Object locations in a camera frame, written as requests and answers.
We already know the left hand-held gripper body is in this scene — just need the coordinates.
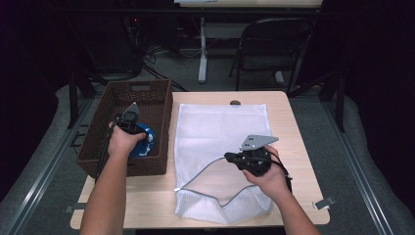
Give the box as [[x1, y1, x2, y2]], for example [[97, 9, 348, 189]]
[[114, 102, 148, 135]]

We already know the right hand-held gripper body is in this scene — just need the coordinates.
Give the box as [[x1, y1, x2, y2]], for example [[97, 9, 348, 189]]
[[233, 134, 280, 178]]

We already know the white mesh laundry bag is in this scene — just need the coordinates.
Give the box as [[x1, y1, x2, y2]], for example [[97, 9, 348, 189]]
[[173, 103, 274, 225]]

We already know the brown woven basket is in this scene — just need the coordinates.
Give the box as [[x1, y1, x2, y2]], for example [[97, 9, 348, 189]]
[[76, 78, 174, 179]]

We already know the person's left hand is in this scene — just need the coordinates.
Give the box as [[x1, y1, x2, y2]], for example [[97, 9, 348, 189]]
[[107, 121, 148, 160]]

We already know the person's right hand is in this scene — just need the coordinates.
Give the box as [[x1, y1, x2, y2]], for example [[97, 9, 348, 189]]
[[242, 145, 292, 201]]

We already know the black metal stand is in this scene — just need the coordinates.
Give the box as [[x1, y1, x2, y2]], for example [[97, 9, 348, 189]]
[[67, 70, 99, 130], [287, 70, 346, 133]]

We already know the grey tape piece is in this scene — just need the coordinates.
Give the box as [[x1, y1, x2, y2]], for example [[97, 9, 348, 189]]
[[312, 196, 336, 210], [64, 202, 89, 213]]

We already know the white desk leg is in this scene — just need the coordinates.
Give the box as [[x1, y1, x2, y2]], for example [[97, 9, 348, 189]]
[[198, 17, 208, 84]]

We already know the black folding chair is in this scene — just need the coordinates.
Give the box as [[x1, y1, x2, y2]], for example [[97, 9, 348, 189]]
[[228, 18, 314, 94]]

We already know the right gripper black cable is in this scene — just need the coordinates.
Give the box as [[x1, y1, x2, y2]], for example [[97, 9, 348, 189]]
[[265, 151, 294, 194]]

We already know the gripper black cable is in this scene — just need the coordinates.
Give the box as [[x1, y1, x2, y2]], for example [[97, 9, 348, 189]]
[[265, 151, 294, 194], [94, 114, 122, 183]]

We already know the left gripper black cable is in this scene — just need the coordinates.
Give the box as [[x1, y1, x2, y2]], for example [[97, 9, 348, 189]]
[[94, 114, 122, 183]]

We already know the bundle of floor cables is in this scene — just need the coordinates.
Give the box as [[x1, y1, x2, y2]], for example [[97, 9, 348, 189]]
[[123, 16, 189, 92]]

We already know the aluminium floor rail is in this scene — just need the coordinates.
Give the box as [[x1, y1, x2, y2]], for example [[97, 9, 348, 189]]
[[6, 97, 96, 235], [321, 99, 395, 235]]

